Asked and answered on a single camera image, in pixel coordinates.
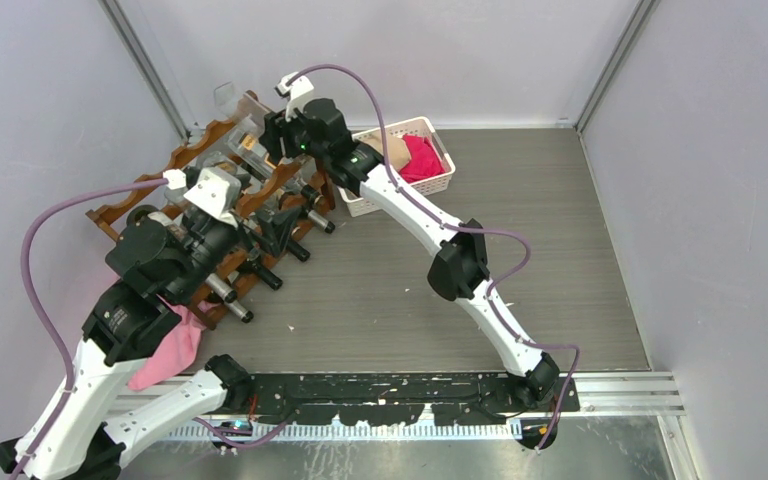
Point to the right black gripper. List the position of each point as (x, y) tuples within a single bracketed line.
[(277, 128)]

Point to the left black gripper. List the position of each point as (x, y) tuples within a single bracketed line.
[(276, 229)]

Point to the brown wine bottle white label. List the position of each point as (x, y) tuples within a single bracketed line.
[(297, 250)]

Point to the clear bottle black cap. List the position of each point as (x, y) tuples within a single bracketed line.
[(251, 186), (255, 158)]

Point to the black-neck green wine bottle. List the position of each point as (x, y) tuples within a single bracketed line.
[(263, 273)]

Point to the clear glass bottle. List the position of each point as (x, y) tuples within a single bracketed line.
[(243, 108)]

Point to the silver-neck dark wine bottle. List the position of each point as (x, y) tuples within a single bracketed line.
[(236, 308)]

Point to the clear drinking glass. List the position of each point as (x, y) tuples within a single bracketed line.
[(176, 198)]

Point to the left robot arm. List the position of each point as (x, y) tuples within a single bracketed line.
[(75, 437)]

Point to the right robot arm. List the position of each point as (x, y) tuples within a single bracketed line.
[(459, 270)]

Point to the brown wooden wine rack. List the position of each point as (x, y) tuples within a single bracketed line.
[(287, 180)]

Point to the white plastic basket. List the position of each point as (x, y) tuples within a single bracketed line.
[(420, 127)]

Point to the beige cloth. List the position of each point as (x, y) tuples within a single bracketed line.
[(398, 153)]

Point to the magenta cloth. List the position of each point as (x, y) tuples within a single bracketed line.
[(423, 162)]

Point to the pink cloth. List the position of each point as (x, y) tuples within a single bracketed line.
[(175, 353)]

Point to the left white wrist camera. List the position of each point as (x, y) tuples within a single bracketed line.
[(215, 192)]

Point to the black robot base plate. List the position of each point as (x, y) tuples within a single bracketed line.
[(391, 399)]

